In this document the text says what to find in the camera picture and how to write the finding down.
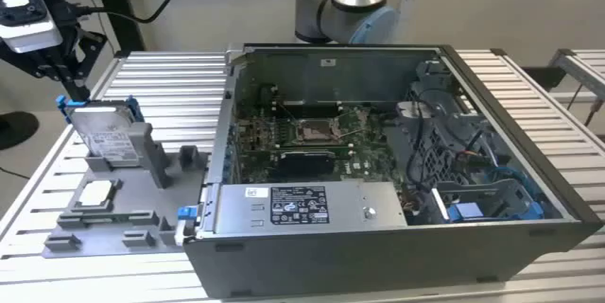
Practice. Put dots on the blue case latch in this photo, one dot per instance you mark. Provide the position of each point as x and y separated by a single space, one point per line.
186 212

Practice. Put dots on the green motherboard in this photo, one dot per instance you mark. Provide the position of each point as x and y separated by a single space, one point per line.
369 165

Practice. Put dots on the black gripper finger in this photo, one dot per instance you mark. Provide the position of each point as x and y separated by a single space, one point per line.
75 87

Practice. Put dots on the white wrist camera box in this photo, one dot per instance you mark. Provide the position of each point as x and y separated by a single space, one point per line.
28 35

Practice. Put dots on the CPU socket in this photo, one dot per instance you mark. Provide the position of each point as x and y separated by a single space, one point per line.
314 131

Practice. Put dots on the grey parts rack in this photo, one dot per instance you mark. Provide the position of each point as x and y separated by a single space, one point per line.
136 207

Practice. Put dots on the metal slat side table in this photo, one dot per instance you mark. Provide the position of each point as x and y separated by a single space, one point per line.
581 66

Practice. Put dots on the silver power supply unit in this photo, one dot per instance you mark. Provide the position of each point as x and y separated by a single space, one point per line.
350 207

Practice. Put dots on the black bracket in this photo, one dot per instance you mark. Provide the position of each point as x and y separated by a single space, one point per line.
544 78

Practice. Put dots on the black round fan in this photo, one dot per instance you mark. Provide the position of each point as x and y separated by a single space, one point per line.
267 94

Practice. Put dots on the black RAM slot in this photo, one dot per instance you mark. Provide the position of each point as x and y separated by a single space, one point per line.
307 105
311 146

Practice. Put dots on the black upright post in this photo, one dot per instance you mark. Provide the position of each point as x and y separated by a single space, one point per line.
120 5

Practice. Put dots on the black graphics card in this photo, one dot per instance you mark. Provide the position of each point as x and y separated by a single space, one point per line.
307 163

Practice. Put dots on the thin metal locking lever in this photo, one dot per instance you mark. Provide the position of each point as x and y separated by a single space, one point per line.
288 110

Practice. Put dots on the white sticker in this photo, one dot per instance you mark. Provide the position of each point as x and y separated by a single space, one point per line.
327 62

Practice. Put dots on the silver CPU chip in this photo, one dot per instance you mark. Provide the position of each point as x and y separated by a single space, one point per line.
96 193

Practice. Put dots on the grey metal disk bay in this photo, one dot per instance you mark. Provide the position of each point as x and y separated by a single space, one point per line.
439 161

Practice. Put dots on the hard disk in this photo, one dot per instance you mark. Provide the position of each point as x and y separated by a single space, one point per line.
105 136

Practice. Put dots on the black round stand foot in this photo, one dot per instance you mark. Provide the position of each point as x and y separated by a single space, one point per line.
16 129

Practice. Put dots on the blue carrier in bay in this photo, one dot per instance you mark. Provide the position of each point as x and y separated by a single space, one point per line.
465 211

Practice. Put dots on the open grey PC case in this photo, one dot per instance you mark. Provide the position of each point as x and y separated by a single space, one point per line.
330 264

